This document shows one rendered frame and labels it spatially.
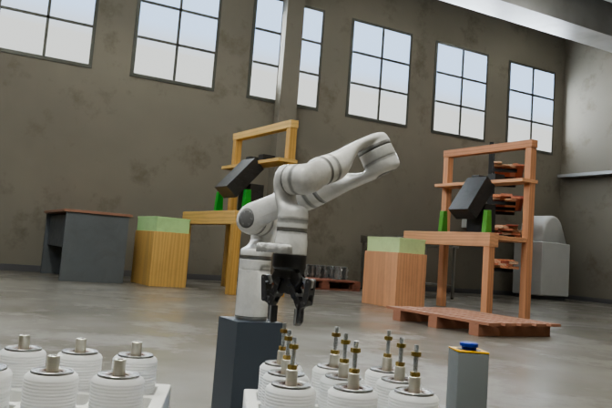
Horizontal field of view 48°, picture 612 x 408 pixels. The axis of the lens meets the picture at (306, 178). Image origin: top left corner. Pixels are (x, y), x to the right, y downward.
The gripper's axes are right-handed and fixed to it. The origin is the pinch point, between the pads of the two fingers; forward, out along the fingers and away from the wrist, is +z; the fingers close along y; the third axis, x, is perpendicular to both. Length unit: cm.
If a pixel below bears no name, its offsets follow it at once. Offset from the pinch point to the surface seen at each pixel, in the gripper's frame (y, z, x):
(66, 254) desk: 559, 7, -347
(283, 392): -17.2, 10.7, 22.1
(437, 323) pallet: 132, 32, -378
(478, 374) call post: -36.9, 8.6, -21.8
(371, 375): -16.5, 11.0, -11.0
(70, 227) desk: 559, -23, -349
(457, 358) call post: -33.1, 5.4, -19.0
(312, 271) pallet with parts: 503, 13, -746
